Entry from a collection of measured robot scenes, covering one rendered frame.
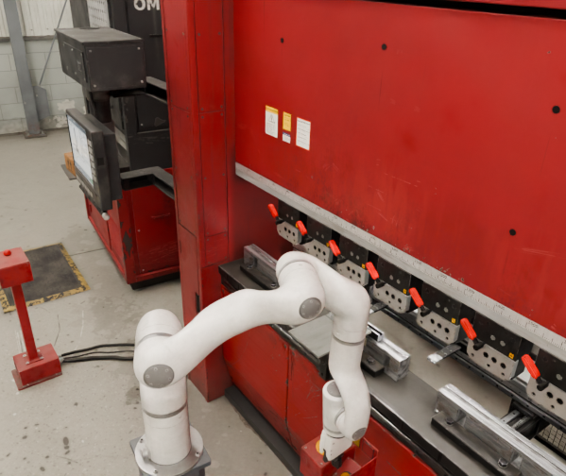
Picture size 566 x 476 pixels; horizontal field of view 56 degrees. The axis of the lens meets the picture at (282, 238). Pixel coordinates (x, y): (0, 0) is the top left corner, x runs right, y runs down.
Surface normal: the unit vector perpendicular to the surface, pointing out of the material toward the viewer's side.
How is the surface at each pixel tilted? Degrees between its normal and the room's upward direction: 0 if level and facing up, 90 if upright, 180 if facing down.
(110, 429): 0
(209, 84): 90
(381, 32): 90
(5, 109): 90
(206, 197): 90
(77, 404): 0
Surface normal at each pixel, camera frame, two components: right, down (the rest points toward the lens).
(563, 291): -0.81, 0.25
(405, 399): 0.03, -0.89
